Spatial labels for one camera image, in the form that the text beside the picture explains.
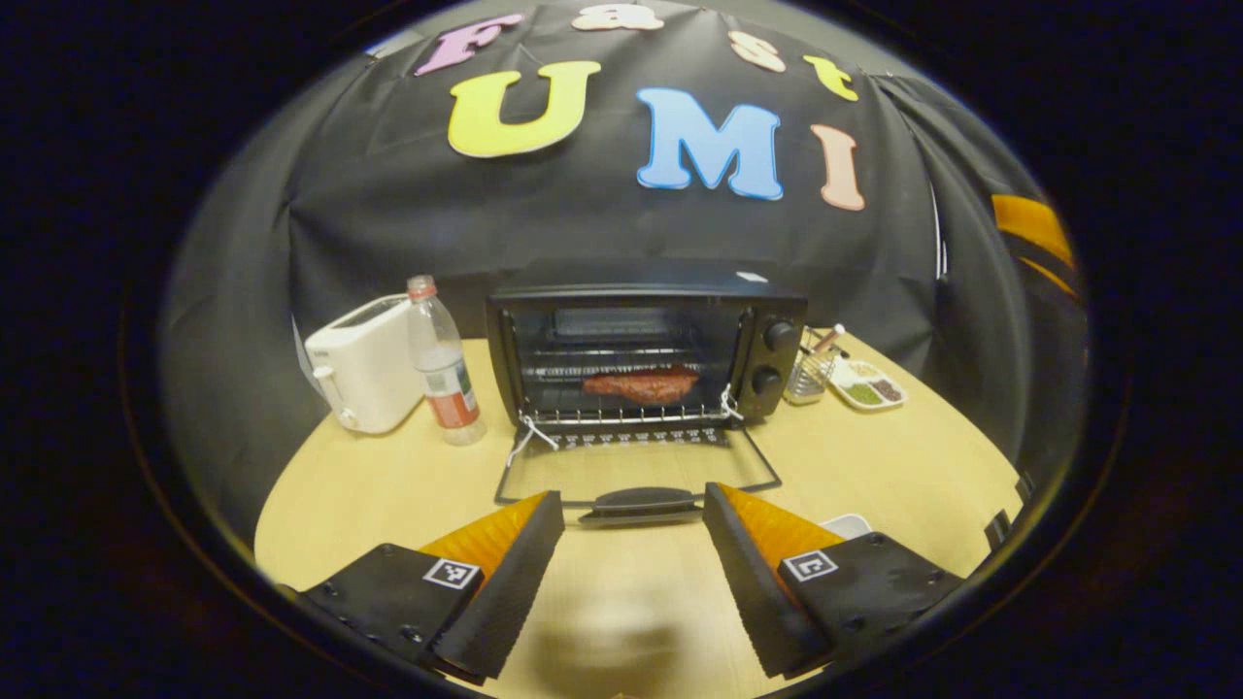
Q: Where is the black electric oven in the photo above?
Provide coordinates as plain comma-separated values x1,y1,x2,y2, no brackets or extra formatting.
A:
486,260,809,530

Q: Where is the wire mesh basket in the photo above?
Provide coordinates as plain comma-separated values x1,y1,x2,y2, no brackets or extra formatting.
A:
784,335,838,406

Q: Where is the white divided bean plate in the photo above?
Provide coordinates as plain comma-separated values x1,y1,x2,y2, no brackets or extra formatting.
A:
830,357,909,412

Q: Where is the red meat piece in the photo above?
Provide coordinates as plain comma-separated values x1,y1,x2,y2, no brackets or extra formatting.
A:
583,365,702,406

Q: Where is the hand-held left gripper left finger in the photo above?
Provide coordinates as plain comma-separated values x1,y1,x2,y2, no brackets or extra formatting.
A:
296,490,566,681

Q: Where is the white toaster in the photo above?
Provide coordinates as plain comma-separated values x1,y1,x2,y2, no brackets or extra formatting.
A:
304,294,425,435

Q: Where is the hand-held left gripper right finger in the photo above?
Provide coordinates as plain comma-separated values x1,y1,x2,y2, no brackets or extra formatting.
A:
701,483,967,681

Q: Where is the clear plastic water bottle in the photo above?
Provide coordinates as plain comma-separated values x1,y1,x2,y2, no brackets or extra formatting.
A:
407,275,487,447

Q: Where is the black backdrop cloth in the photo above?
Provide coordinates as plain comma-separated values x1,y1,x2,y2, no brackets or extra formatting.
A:
160,0,1089,545

